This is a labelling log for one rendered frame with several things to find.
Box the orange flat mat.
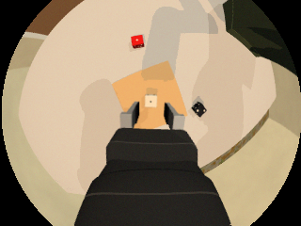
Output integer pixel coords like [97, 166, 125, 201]
[112, 61, 187, 129]

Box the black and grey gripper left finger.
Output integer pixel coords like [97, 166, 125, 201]
[119, 102, 139, 128]

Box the red die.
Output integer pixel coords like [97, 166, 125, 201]
[131, 35, 144, 49]

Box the white die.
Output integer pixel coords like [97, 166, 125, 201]
[145, 94, 157, 107]

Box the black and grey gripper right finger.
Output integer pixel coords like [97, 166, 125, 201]
[164, 103, 185, 130]

